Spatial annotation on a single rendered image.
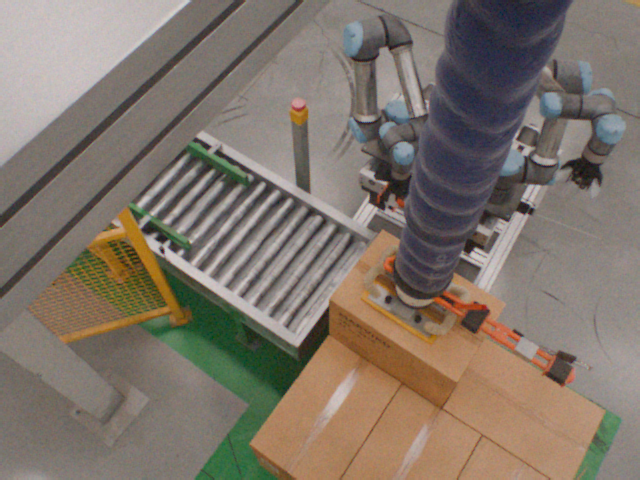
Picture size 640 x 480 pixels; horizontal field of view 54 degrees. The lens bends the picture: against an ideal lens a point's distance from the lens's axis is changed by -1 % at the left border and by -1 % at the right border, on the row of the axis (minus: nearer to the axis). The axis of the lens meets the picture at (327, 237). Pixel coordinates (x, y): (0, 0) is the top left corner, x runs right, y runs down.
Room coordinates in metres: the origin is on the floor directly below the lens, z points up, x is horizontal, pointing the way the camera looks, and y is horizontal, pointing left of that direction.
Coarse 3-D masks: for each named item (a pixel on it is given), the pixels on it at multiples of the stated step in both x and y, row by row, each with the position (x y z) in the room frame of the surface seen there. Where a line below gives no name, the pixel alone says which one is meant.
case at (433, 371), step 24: (384, 240) 1.27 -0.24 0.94; (360, 264) 1.16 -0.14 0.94; (360, 288) 1.05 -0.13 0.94; (480, 288) 1.05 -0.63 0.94; (336, 312) 0.98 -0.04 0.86; (360, 312) 0.94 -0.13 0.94; (432, 312) 0.94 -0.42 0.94; (336, 336) 0.98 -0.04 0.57; (360, 336) 0.91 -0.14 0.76; (384, 336) 0.85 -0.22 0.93; (408, 336) 0.84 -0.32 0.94; (456, 336) 0.84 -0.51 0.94; (480, 336) 0.84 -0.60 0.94; (384, 360) 0.83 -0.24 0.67; (408, 360) 0.78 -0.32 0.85; (432, 360) 0.75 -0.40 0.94; (456, 360) 0.75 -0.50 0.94; (408, 384) 0.75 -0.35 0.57; (432, 384) 0.70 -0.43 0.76
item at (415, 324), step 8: (384, 288) 1.04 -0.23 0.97; (368, 296) 1.00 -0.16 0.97; (384, 296) 1.00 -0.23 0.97; (392, 296) 1.00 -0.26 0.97; (376, 304) 0.97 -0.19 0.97; (384, 304) 0.97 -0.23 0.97; (392, 304) 0.97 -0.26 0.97; (384, 312) 0.94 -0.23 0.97; (392, 312) 0.93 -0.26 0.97; (416, 312) 0.93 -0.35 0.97; (424, 312) 0.94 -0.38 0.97; (400, 320) 0.90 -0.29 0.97; (408, 320) 0.90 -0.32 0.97; (416, 320) 0.89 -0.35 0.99; (424, 320) 0.90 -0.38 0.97; (432, 320) 0.90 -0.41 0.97; (408, 328) 0.87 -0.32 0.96; (416, 328) 0.87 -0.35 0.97; (424, 336) 0.84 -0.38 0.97; (432, 336) 0.84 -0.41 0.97; (432, 344) 0.80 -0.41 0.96
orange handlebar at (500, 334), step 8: (400, 200) 1.38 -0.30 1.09; (384, 264) 1.09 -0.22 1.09; (448, 296) 0.95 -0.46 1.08; (448, 304) 0.92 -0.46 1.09; (456, 312) 0.89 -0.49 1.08; (488, 320) 0.86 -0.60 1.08; (488, 328) 0.82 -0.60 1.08; (496, 328) 0.82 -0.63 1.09; (504, 328) 0.82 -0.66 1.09; (496, 336) 0.79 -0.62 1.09; (504, 336) 0.79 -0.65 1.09; (512, 336) 0.79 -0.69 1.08; (504, 344) 0.76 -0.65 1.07; (512, 344) 0.76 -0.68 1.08; (536, 352) 0.73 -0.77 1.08; (544, 352) 0.73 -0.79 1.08; (536, 360) 0.70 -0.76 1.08; (544, 368) 0.67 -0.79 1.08
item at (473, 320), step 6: (474, 300) 0.93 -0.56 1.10; (468, 312) 0.88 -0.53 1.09; (474, 312) 0.88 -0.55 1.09; (480, 312) 0.88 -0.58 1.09; (486, 312) 0.88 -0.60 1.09; (462, 318) 0.86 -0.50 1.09; (468, 318) 0.86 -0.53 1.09; (474, 318) 0.86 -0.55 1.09; (480, 318) 0.86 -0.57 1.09; (486, 318) 0.86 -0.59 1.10; (462, 324) 0.85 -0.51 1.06; (468, 324) 0.84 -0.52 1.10; (474, 324) 0.84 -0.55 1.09; (480, 324) 0.84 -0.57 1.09; (468, 330) 0.83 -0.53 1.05; (474, 330) 0.82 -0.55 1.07
